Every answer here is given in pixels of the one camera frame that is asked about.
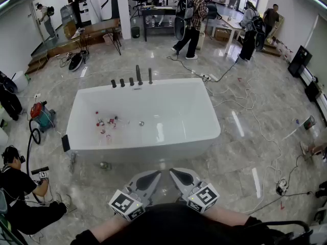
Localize black rectangular device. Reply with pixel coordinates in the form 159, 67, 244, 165
61, 134, 71, 153

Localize small white cabinet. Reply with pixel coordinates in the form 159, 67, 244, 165
195, 31, 206, 51

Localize low wall cabinet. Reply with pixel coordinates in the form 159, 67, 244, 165
303, 66, 327, 126

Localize cardboard box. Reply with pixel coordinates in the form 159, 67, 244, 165
214, 28, 232, 42
62, 21, 77, 39

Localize black and white shell pack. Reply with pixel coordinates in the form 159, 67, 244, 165
68, 50, 89, 72

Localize person's left forearm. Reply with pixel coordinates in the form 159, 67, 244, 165
88, 211, 130, 244

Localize grey water dispenser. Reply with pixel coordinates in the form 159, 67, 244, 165
60, 4, 78, 27

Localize black curved tube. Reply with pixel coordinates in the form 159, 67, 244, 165
264, 220, 314, 239

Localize black shelf table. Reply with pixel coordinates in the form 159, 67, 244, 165
141, 6, 180, 42

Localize wooden table with black legs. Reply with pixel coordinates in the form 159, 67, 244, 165
76, 18, 123, 56

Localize white table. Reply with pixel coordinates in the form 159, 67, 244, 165
211, 13, 246, 58

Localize black curved faucet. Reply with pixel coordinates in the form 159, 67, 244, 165
135, 64, 144, 86

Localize wooden platform steps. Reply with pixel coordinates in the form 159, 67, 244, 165
25, 18, 122, 76

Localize power strip with cables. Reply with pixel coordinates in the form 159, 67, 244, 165
166, 56, 240, 83

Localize person's black shirt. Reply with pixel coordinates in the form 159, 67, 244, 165
70, 202, 294, 245

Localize white floor cable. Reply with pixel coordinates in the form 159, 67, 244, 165
204, 79, 284, 188

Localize bundle of power adaptors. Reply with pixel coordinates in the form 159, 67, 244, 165
275, 178, 289, 196

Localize red and teal vacuum cleaner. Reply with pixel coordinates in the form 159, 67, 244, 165
30, 101, 57, 134

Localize white bucket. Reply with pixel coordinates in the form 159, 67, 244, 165
11, 70, 29, 93

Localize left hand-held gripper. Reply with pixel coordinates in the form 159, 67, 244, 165
108, 170, 162, 222

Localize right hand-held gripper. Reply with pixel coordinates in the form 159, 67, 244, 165
169, 167, 220, 214

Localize white printed appliance box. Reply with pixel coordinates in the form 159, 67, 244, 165
78, 0, 92, 23

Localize black vacuum hose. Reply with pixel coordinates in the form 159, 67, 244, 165
25, 118, 43, 205

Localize person's right forearm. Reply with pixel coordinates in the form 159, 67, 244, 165
204, 204, 250, 227

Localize white bathtub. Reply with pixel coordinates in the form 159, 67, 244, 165
65, 78, 222, 164

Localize black speaker cabinet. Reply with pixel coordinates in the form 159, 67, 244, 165
288, 45, 313, 78

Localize white poster panel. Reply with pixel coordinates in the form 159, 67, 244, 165
100, 0, 118, 21

